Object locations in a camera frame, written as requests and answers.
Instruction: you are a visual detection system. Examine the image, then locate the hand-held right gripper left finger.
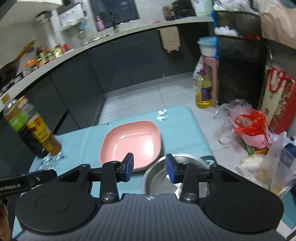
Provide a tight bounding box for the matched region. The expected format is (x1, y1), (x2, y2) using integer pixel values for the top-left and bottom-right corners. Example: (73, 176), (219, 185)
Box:
(56, 152), (135, 204)

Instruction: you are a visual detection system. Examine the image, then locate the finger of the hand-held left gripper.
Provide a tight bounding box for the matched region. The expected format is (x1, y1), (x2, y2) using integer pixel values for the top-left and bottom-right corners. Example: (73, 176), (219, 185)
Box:
(27, 169), (57, 189)

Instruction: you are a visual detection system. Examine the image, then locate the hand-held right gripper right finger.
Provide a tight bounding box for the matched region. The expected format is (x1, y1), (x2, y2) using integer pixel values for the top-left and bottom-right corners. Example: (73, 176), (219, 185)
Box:
(165, 154), (242, 202)

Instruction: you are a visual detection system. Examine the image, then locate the stainless steel bowl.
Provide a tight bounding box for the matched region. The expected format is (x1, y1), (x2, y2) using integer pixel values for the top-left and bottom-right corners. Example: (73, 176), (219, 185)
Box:
(143, 153), (211, 200)

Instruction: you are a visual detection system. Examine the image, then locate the pink square bowl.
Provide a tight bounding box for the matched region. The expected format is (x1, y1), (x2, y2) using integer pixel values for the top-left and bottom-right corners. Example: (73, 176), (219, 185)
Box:
(99, 120), (162, 172)

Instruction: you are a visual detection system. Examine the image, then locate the person's left hand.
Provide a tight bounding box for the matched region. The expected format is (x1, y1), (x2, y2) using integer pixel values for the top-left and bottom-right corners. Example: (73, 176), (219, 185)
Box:
(0, 204), (11, 241)

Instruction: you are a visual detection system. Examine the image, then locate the oil bottle yellow label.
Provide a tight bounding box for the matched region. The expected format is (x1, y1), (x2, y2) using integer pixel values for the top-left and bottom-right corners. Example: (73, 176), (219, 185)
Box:
(17, 96), (62, 156)

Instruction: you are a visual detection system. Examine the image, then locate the dark vinegar bottle green label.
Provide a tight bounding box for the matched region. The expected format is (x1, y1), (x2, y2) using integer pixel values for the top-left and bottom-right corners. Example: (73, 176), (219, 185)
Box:
(3, 98), (50, 158)

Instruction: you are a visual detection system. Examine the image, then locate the clear plastic bag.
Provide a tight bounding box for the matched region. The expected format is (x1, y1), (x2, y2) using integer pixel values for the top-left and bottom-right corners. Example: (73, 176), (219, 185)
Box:
(212, 99), (253, 144)

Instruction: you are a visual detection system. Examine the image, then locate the cooking oil jug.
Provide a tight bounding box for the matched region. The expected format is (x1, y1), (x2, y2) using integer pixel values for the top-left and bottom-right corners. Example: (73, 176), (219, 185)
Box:
(195, 69), (213, 109)

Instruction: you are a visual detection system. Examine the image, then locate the pink plastic bag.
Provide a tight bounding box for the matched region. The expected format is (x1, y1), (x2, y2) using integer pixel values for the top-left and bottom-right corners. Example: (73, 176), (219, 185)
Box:
(242, 132), (278, 150)

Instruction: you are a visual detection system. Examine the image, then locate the red plastic bag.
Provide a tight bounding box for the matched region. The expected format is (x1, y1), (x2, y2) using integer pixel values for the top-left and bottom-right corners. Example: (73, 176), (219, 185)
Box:
(233, 110), (267, 142)

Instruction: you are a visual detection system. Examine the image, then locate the translucent plastic bag with food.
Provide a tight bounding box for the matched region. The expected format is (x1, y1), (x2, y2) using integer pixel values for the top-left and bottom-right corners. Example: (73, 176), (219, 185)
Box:
(235, 131), (296, 198)

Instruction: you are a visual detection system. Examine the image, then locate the pink stool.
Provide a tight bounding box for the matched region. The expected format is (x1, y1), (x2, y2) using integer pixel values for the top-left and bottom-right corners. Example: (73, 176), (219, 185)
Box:
(199, 55), (219, 107)

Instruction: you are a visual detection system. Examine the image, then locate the orange-lid jar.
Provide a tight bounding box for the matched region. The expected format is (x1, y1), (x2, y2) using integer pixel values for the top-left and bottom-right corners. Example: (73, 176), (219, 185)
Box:
(24, 60), (39, 75)

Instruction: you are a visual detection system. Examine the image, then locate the grey kitchen cabinet counter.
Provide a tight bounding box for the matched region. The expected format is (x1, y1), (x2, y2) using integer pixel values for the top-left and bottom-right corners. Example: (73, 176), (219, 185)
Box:
(0, 16), (215, 163)

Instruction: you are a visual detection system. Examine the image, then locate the group of condiment bottles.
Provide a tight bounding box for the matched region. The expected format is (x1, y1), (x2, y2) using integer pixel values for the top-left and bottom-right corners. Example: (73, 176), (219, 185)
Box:
(35, 43), (70, 65)

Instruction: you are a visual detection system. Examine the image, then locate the blue-lid white container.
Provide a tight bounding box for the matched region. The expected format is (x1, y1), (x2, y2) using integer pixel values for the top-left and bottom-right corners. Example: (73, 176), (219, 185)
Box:
(197, 36), (219, 57)

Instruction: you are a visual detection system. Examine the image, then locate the red gift bag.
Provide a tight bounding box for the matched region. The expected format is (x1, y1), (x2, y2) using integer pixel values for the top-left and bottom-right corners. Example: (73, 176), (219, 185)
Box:
(258, 66), (296, 135)

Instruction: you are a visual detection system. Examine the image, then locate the black storage rack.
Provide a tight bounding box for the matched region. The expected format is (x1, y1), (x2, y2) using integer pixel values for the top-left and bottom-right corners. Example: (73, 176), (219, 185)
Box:
(213, 10), (274, 110)

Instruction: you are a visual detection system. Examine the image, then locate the beige hanging bin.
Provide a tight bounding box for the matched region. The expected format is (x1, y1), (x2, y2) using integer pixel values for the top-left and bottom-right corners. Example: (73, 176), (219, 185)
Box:
(159, 26), (181, 53)

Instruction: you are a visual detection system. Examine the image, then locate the hanging strainer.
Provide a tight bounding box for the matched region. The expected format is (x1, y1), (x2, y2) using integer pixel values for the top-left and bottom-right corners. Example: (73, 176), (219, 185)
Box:
(77, 23), (88, 39)

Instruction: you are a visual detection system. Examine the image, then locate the pink soap dispenser bottle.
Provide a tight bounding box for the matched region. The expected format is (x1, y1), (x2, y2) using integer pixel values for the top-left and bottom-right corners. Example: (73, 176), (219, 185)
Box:
(96, 15), (105, 32)

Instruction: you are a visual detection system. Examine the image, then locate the black faucet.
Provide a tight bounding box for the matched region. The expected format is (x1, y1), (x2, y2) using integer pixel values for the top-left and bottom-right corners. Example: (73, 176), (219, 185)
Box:
(110, 13), (119, 30)

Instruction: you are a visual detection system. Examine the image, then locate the small white plastic bag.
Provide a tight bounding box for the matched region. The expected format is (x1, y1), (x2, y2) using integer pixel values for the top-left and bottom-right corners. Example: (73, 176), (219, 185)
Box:
(214, 26), (239, 37)

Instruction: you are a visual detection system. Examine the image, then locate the dark window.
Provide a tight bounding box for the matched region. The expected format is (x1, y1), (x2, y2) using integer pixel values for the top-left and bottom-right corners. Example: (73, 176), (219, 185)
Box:
(89, 0), (139, 32)

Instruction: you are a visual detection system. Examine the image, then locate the rice cooker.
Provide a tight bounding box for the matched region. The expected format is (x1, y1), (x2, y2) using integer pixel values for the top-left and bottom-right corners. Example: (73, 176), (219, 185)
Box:
(162, 6), (174, 19)

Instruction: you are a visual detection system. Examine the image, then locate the black air fryer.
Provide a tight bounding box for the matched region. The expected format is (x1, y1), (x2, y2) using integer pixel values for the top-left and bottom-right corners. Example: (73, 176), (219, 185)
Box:
(172, 0), (196, 18)

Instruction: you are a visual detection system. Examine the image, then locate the plastic-covered white appliance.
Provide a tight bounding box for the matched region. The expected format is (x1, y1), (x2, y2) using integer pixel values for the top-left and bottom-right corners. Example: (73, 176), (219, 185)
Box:
(194, 0), (213, 17)

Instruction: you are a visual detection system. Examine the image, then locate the range hood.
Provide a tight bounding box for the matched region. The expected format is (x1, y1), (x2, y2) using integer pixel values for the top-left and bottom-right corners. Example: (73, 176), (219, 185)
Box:
(16, 0), (70, 12)

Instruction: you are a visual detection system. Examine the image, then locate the large crumpled white plastic bag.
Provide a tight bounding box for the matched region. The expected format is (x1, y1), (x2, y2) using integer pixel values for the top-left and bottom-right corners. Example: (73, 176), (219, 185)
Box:
(213, 0), (260, 14)

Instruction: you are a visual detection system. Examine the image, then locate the brown paper bag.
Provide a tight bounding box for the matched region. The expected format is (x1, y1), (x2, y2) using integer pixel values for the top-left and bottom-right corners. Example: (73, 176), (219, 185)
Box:
(260, 0), (296, 49)

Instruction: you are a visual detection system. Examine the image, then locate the wok with wooden handle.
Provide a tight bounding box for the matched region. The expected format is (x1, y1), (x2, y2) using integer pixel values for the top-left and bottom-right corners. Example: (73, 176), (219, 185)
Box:
(0, 40), (38, 87)

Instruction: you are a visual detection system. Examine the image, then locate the white wall box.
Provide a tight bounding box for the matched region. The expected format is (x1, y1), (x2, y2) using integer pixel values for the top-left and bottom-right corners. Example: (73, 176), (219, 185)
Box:
(37, 11), (53, 23)

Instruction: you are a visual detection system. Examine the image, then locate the white wall-mounted water purifier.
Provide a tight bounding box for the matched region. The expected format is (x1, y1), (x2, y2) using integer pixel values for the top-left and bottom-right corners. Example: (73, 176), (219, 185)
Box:
(58, 3), (84, 29)

